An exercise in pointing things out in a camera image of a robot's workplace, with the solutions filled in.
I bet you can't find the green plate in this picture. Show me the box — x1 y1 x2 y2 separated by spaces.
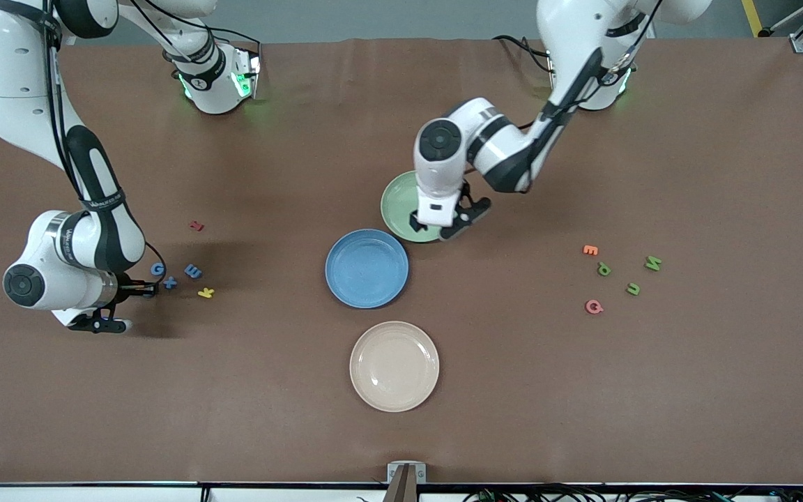
381 170 452 244

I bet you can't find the blue plate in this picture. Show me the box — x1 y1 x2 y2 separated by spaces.
325 229 410 310

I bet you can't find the beige plate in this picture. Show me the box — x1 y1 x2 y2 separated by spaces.
349 321 441 413

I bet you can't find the white table edge strip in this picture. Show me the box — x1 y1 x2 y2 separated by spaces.
0 486 388 502

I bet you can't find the brown table cover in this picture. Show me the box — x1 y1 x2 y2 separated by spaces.
0 36 803 487

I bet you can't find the yellow floor tape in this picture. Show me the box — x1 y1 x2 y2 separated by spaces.
741 0 765 38

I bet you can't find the black left arm base cable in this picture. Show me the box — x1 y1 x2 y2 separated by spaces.
492 33 557 74

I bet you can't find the black arm base cable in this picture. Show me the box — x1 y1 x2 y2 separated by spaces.
492 33 557 74
203 25 263 53

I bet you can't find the gray camera mount bracket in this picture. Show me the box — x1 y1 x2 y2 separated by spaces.
387 461 427 484

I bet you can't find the black right arm base cable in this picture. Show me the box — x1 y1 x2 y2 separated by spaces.
203 25 263 53

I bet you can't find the brown camera support post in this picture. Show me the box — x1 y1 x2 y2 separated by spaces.
382 463 421 502

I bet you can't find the black cable bundle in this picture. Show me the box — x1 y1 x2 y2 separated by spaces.
461 481 803 502

